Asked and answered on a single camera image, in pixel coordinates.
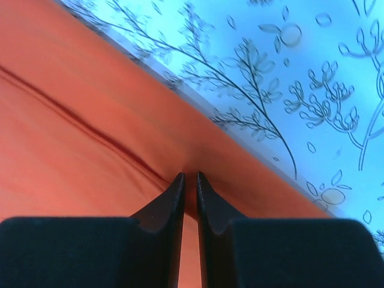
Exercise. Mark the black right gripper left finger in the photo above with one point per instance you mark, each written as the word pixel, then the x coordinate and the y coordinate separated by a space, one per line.
pixel 142 250

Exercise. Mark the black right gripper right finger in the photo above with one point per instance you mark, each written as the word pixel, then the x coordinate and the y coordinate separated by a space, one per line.
pixel 238 251

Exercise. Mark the orange t-shirt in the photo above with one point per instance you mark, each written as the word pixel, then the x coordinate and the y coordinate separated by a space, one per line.
pixel 87 132

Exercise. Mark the floral patterned table mat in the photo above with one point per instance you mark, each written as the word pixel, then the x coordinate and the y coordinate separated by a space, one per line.
pixel 297 83

